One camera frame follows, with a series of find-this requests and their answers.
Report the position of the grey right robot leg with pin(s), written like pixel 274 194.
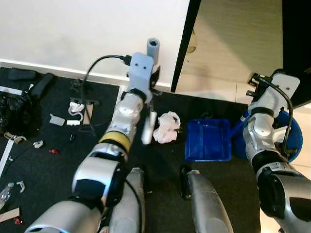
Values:
pixel 209 206

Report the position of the small white crumpled scrap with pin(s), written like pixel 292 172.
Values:
pixel 38 143

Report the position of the beige slipper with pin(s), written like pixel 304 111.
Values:
pixel 192 44

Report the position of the grey paper scrap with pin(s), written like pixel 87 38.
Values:
pixel 57 120

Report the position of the long black object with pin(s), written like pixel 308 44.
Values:
pixel 42 85

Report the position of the long white strip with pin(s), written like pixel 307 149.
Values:
pixel 6 158

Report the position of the crumpled white paper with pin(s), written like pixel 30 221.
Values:
pixel 166 127

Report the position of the clear plastic bottle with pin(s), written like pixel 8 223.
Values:
pixel 5 194

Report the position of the black door frame post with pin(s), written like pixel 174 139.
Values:
pixel 185 43

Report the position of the black plastic bag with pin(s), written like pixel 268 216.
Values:
pixel 17 115

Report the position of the grey robot leg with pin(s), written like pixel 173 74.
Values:
pixel 129 204
pixel 209 206

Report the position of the brown cardboard strip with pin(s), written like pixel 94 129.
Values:
pixel 9 215

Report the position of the grey left robot leg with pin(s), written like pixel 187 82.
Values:
pixel 129 204

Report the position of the blue round waste bin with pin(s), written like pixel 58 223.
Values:
pixel 295 138

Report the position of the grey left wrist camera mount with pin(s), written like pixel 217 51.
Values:
pixel 141 70

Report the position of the black floor carpet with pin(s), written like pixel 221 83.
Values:
pixel 163 162

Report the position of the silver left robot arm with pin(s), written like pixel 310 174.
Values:
pixel 99 174

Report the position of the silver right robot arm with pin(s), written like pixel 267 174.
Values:
pixel 279 189

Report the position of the flat black oval object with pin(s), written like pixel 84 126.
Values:
pixel 21 74

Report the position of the small black frame object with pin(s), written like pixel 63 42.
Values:
pixel 79 90

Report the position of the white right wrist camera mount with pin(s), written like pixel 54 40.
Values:
pixel 286 83

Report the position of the white curled plastic piece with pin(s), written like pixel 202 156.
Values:
pixel 75 108

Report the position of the small red wrapper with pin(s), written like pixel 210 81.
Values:
pixel 53 151

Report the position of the brown cardboard piece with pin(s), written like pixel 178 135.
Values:
pixel 88 114

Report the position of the black cabinet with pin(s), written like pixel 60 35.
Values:
pixel 297 43

